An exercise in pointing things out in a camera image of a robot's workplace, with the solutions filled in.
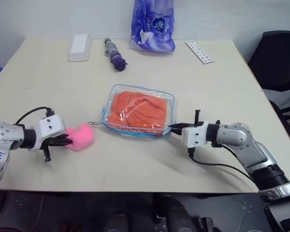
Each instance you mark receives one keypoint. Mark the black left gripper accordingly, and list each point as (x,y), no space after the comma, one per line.
(47,154)

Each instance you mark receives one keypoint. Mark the white strip with black characters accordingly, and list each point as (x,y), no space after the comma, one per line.
(199,52)

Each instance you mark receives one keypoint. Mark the black chair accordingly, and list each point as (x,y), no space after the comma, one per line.
(278,62)

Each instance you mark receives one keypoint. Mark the folded purple grey umbrella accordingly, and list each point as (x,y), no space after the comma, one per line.
(114,54)

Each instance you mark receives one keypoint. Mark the folded orange cloth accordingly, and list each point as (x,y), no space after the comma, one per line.
(137,108)

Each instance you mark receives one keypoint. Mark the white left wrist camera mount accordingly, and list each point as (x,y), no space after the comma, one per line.
(52,124)

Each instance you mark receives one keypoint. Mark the blue purple plastic bag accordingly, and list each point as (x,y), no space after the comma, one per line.
(152,26)

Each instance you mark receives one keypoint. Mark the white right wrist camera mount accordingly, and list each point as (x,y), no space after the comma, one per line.
(194,136)

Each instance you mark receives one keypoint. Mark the pink plush zipper charm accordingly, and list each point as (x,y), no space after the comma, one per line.
(82,137)

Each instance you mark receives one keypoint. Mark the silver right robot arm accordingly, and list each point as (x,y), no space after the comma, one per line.
(236,135)

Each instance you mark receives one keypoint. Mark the clear plastic zip pouch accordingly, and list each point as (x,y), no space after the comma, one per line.
(106,120)

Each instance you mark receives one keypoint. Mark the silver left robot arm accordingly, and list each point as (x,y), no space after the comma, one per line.
(4,135)

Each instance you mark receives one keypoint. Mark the white rectangular box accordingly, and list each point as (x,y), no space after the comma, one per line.
(79,48)

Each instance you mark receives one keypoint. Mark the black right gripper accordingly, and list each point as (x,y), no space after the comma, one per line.
(197,117)

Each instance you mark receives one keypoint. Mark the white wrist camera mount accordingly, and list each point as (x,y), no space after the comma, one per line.
(194,136)
(52,124)

